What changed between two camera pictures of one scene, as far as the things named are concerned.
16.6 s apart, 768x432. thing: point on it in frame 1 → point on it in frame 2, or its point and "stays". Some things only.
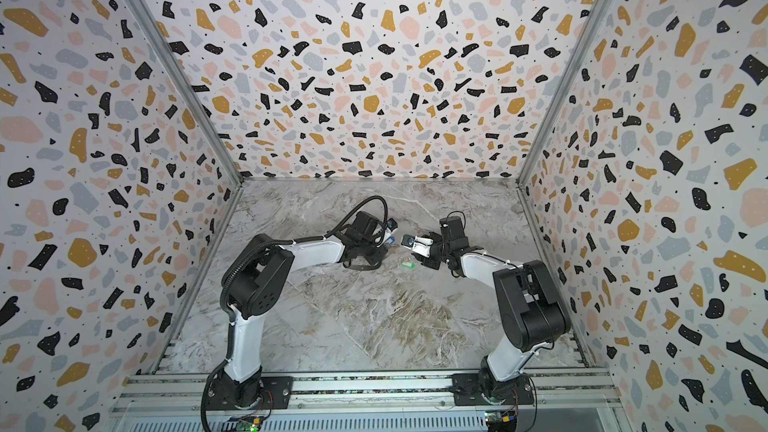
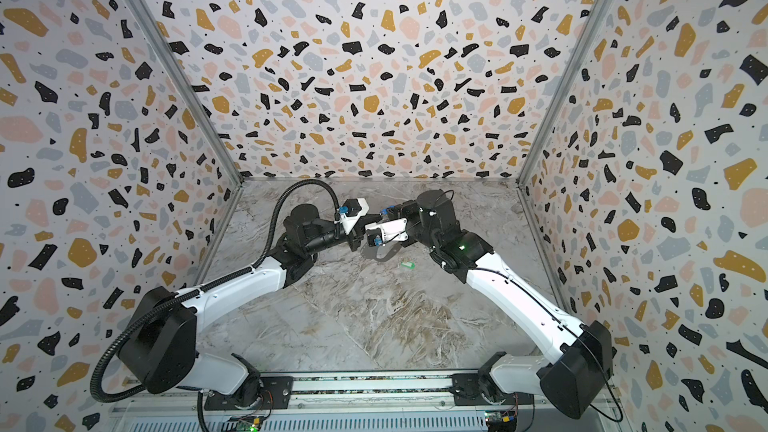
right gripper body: [433, 246] → [409, 216]
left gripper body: [373, 252] → [355, 239]
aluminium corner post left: [175, 61] stays
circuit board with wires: [245, 423] stays
